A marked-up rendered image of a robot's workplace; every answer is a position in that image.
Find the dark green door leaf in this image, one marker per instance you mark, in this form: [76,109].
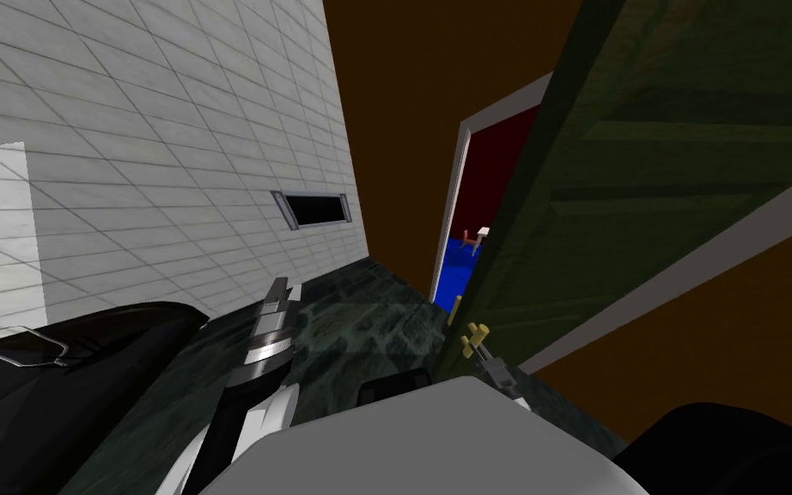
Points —
[643,179]

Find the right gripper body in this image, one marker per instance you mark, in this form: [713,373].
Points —
[500,375]

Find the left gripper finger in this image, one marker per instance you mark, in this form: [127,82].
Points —
[294,294]
[276,292]

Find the white table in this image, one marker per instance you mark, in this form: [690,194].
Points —
[482,235]

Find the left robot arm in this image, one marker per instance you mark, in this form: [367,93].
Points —
[231,419]

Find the silver framed black window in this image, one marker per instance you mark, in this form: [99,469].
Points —
[313,210]

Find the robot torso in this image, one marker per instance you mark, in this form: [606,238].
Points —
[423,447]

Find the red chair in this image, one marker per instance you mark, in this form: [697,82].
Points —
[469,241]

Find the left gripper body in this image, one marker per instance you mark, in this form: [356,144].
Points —
[274,320]

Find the black rounded fixture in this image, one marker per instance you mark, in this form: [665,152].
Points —
[80,405]

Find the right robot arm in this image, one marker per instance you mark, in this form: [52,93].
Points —
[733,454]

